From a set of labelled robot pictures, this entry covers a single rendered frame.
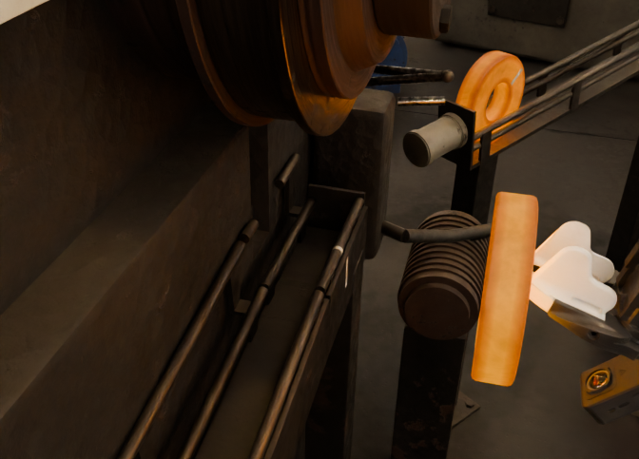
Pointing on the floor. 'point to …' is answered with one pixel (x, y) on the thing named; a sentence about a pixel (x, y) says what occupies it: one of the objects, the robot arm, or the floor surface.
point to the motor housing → (435, 334)
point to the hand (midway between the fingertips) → (508, 269)
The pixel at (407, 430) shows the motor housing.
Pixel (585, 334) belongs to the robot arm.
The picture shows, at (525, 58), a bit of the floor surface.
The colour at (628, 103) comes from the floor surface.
